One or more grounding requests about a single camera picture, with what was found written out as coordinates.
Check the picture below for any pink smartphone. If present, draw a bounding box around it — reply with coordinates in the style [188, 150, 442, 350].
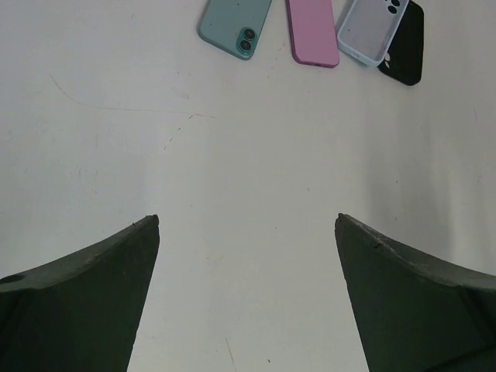
[286, 0, 339, 68]

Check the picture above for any black phone case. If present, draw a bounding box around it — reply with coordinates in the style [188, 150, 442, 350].
[378, 1, 425, 86]

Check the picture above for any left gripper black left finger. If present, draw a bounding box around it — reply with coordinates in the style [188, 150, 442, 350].
[1, 215, 159, 371]

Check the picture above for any teal smartphone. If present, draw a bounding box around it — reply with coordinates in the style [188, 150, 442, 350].
[197, 0, 272, 60]

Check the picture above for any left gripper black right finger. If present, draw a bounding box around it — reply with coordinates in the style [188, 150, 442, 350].
[335, 214, 495, 371]

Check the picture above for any light blue phone case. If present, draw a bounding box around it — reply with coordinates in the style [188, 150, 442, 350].
[336, 0, 409, 67]

